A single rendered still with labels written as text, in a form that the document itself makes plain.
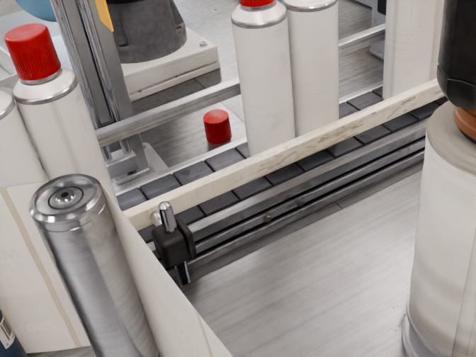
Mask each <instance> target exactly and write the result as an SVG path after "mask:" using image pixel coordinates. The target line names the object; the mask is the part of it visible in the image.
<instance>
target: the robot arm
mask: <svg viewBox="0 0 476 357"><path fill-rule="evenodd" d="M15 1H16V2H17V3H18V5H19V6H20V7H21V8H22V9H23V10H24V11H26V12H28V13H29V14H30V15H32V16H35V17H36V18H39V19H41V20H44V21H49V22H57V20H56V18H55V14H54V11H53V9H52V5H51V3H50V0H15ZM106 3H107V7H108V12H109V14H110V19H111V22H112V25H113V30H114V31H113V37H114V40H115V44H116V47H117V51H118V55H119V58H120V63H121V64H131V63H139V62H147V61H151V60H156V59H159V58H162V57H165V56H167V55H170V54H172V53H174V52H175V51H177V50H179V49H180V48H182V47H183V46H184V45H185V43H186V41H187V33H186V25H185V23H184V21H183V19H182V17H181V14H180V13H179V10H178V9H177V7H176V4H175V3H174V0H106Z"/></svg>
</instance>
